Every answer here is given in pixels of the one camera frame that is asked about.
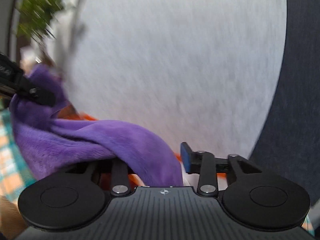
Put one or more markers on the orange storage box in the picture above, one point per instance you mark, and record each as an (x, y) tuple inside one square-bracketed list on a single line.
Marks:
[(70, 113)]

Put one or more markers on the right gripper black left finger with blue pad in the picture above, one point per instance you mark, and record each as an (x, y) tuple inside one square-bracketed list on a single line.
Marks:
[(120, 184)]

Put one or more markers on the grey felt panel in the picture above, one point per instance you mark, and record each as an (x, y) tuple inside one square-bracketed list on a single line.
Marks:
[(200, 71)]

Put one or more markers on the purple soft cloth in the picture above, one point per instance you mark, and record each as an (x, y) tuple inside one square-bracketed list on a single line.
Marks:
[(48, 143)]

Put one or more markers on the plaid checkered tablecloth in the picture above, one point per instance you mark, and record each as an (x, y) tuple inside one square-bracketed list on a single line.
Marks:
[(15, 174)]

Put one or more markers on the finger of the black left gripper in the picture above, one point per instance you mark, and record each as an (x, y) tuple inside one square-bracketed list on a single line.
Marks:
[(34, 93)]

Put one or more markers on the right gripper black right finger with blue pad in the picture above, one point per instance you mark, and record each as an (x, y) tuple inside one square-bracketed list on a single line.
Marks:
[(207, 166)]

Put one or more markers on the dark blue felt panel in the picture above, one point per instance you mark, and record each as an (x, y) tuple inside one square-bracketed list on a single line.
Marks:
[(289, 142)]

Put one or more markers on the green potted plant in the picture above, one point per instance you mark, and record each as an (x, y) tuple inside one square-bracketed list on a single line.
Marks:
[(35, 19)]

